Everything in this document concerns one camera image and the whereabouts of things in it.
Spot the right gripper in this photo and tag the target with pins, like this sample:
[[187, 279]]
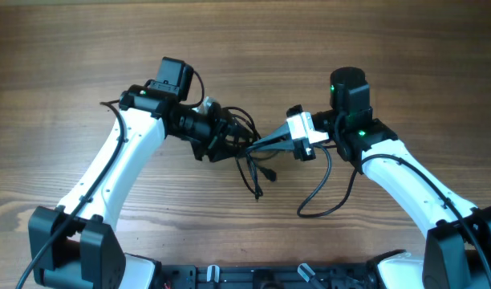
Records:
[[301, 150]]

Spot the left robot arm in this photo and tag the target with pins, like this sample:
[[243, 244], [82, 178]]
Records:
[[74, 244]]

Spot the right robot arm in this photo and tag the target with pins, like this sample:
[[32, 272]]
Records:
[[457, 232]]

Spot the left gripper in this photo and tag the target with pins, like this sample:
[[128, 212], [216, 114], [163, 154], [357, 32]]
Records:
[[224, 123]]

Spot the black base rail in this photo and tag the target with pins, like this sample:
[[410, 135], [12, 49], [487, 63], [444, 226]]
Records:
[[337, 276]]

